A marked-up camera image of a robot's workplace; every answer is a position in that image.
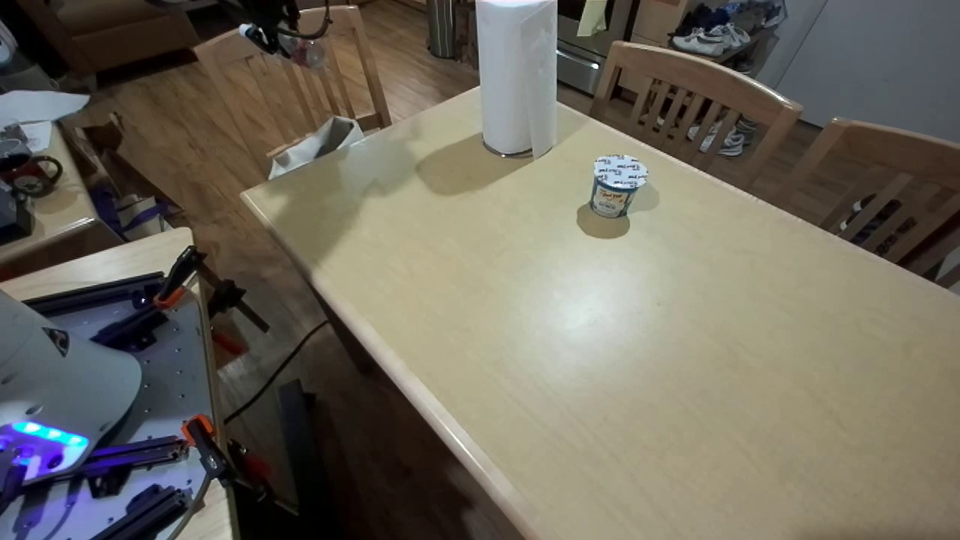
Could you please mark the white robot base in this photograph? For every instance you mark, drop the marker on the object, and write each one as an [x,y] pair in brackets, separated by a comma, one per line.
[61,394]

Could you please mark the wooden chair far middle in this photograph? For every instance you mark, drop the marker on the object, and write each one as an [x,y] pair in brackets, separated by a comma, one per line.
[695,110]

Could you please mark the white sneakers on floor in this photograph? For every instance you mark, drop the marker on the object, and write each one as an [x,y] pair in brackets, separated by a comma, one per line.
[712,43]

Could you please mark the side wooden desk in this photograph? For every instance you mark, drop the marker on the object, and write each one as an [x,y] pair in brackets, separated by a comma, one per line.
[65,221]

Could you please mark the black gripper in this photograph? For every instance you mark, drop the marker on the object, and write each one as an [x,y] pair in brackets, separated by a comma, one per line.
[274,25]

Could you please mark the metal trash can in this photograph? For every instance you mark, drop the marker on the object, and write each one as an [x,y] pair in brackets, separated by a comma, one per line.
[441,28]

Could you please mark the white paper towel roll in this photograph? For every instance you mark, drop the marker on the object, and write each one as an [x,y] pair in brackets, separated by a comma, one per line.
[516,73]

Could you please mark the small white blue cup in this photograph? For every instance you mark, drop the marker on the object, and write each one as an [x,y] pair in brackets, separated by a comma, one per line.
[615,182]

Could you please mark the wooden chair far right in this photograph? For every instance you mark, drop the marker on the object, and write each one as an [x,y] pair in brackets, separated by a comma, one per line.
[897,192]

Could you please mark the wooden chair behind table left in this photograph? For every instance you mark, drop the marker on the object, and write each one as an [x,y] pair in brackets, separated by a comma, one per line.
[287,81]

